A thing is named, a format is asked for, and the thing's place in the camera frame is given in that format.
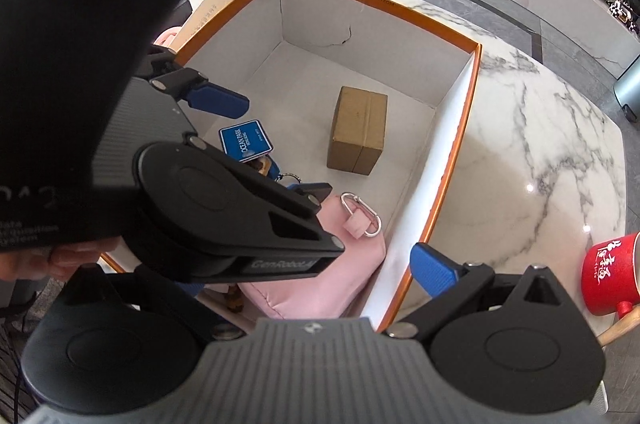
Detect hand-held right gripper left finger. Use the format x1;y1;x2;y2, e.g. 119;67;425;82
55;264;247;341

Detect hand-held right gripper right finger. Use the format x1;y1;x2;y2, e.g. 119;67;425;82
387;242;569;340

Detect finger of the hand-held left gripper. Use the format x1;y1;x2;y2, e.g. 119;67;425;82
132;45;250;118
234;174;347;281

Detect bear plush keychain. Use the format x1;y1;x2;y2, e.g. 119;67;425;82
219;119;303;190

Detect small brown cardboard box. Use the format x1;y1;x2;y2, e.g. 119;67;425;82
326;86;389;176

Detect pink pouch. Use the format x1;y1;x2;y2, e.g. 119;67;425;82
197;192;388;320

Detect orange cardboard box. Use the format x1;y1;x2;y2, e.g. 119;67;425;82
100;0;483;332

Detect person's left hand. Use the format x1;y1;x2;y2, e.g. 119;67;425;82
0;236;123;285

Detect red mug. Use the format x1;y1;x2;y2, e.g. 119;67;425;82
580;231;640;320

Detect black and white cow figurine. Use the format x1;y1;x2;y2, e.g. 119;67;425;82
607;0;638;30

